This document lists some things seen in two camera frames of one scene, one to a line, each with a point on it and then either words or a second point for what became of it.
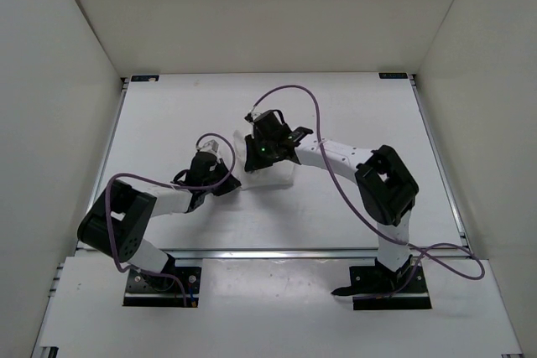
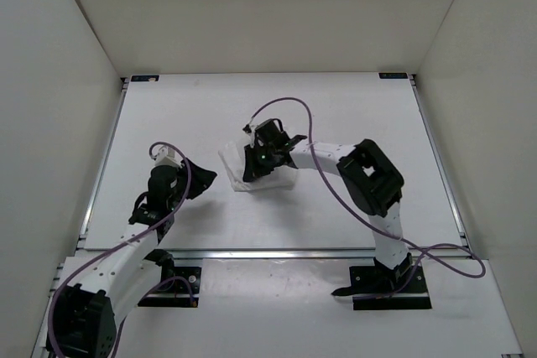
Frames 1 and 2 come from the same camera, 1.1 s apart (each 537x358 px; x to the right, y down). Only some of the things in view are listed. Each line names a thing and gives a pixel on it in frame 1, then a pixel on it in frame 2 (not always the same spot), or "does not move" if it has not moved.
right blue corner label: [393, 75] does not move
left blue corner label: [144, 78] does not move
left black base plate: [145, 290] does not move
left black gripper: [231, 184] → [203, 179]
